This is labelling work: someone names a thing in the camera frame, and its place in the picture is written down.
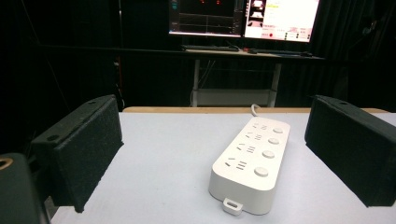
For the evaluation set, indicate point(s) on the black keyboard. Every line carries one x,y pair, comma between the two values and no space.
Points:
209,48

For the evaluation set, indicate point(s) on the bright-screen monitor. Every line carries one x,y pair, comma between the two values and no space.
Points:
281,18

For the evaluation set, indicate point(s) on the desk with white legs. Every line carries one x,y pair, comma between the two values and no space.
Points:
236,77

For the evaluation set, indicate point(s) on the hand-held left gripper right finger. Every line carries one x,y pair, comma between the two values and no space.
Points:
351,148

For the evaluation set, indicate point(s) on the dark-screen monitor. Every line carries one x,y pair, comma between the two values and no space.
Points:
205,17

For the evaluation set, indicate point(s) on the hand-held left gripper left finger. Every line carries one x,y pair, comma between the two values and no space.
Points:
81,148

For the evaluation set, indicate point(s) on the white power strip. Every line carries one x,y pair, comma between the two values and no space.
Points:
251,161

